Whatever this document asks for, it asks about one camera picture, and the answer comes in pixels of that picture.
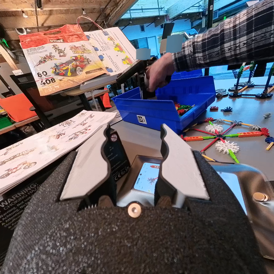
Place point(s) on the blue plastic bin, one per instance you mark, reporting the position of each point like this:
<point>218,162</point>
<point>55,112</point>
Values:
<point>154,111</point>
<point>188,75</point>

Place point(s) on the white instruction sheet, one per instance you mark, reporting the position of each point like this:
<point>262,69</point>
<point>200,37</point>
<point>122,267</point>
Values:
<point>111,47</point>

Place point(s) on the pile of colourful toy pieces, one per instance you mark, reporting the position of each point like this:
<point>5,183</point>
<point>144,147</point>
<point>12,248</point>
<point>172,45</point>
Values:
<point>184,108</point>

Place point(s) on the small white toy piece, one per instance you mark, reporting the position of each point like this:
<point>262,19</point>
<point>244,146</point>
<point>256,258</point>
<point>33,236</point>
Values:
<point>267,115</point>

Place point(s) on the round wooden table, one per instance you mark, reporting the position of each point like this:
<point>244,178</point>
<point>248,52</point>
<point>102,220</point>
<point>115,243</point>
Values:
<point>72,92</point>

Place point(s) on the toy frame model with wheels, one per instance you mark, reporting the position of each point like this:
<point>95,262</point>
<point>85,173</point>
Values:
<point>246,87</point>

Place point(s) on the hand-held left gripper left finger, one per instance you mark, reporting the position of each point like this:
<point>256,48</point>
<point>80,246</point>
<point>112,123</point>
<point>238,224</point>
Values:
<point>90,167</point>

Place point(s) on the white plastic sheet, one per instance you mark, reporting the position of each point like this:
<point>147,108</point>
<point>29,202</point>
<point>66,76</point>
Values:
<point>116,119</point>

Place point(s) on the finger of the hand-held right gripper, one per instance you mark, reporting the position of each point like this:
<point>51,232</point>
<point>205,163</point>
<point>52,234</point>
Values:
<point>141,93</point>

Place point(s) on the black pole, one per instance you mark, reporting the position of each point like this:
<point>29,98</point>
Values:
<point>209,12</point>

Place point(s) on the person's right forearm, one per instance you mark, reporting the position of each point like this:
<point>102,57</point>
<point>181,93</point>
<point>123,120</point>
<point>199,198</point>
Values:
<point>224,38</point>

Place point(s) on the white instruction booklet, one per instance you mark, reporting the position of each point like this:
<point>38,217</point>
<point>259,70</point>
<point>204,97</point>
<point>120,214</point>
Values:
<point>42,145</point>

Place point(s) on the blue toy connector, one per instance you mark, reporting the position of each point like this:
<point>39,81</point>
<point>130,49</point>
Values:
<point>227,109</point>

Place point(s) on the person's right hand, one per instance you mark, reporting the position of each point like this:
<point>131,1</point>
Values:
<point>160,70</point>

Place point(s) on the black toy box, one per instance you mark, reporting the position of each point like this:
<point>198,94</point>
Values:
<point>119,156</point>

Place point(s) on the wooden side desk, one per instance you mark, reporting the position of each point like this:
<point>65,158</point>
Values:
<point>23,124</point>

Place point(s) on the orange traffic cone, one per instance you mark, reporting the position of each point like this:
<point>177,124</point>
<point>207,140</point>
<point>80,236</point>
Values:
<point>107,99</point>

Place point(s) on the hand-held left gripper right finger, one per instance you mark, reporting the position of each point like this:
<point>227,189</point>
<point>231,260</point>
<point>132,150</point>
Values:
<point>184,169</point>

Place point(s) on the orange folder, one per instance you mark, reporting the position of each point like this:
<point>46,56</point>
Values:
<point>17,107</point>

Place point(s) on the red toy connector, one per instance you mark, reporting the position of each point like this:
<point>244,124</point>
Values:
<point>214,108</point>

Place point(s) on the toy packaging bag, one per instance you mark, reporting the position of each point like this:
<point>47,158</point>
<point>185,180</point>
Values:
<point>60,60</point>

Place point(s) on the smartphone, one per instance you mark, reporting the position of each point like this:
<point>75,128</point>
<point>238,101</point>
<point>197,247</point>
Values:
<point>246,177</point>

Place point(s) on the colourful toy wheel model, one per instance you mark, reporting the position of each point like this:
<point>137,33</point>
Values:
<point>220,136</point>

